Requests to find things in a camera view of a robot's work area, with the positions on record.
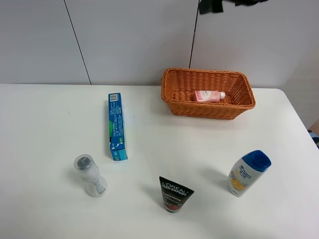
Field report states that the clear plastic brush container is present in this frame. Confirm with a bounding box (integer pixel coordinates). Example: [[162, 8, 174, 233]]
[[74, 154, 107, 197]]

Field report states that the blue toothpaste box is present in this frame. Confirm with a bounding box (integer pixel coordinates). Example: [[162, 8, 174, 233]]
[[108, 93, 128, 161]]

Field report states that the white blue-capped shampoo bottle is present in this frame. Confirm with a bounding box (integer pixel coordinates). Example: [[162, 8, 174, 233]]
[[227, 150, 271, 197]]

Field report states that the small pink lotion bottle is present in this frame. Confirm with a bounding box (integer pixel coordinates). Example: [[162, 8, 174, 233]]
[[194, 91, 226, 103]]

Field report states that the black L'Oreal face wash tube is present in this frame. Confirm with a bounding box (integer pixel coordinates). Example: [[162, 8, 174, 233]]
[[159, 176, 194, 213]]

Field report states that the orange wicker basket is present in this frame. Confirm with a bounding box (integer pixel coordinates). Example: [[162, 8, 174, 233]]
[[161, 68, 256, 120]]

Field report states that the blue patterned object at edge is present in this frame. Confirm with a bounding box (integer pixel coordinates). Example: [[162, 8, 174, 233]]
[[308, 129, 319, 148]]

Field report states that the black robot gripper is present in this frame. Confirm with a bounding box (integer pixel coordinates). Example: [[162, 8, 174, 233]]
[[198, 0, 268, 15]]

